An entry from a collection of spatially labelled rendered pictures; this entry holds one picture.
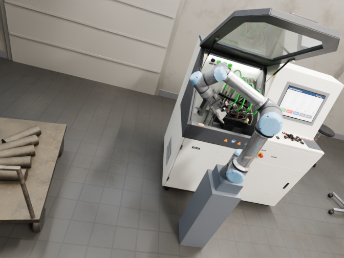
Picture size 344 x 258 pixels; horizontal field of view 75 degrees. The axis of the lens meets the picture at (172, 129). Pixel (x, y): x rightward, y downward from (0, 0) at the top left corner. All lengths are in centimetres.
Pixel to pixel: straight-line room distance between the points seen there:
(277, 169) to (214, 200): 101
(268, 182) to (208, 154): 81
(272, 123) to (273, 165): 129
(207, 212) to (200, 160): 59
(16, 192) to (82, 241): 66
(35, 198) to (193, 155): 137
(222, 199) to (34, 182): 150
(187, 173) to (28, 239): 148
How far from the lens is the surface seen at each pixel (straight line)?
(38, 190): 211
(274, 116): 127
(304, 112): 258
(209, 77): 126
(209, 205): 183
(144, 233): 230
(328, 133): 421
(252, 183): 266
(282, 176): 270
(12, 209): 205
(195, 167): 235
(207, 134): 206
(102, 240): 223
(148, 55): 390
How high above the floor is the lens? 201
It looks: 35 degrees down
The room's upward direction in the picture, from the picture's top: 20 degrees clockwise
